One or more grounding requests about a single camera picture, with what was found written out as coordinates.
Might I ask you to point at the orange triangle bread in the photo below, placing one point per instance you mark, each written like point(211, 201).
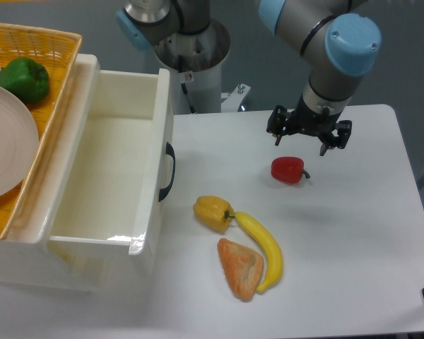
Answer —
point(242, 266)

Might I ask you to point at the white metal mounting bracket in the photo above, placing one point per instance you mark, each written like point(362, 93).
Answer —
point(234, 101)

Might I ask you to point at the yellow banana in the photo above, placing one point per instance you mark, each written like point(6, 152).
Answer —
point(270, 247)

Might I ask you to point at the red bell pepper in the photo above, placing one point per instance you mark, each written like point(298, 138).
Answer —
point(289, 170)

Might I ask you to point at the beige round plate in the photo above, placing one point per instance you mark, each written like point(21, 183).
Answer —
point(19, 141)

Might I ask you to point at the black drawer handle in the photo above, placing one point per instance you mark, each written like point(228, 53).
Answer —
point(164, 192)

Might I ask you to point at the yellow woven basket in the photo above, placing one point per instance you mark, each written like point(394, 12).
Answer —
point(57, 51)

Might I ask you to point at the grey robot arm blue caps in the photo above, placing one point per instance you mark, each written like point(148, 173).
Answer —
point(340, 46)

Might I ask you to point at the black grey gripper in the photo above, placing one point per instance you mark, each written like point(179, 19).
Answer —
point(314, 115)

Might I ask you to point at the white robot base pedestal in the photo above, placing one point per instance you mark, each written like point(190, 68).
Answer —
point(195, 66)

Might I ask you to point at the yellow bell pepper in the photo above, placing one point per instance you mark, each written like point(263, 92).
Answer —
point(214, 212)

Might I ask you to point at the green bell pepper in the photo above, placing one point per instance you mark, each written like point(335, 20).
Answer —
point(26, 79)

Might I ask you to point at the white open drawer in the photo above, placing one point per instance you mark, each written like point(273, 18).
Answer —
point(110, 208)

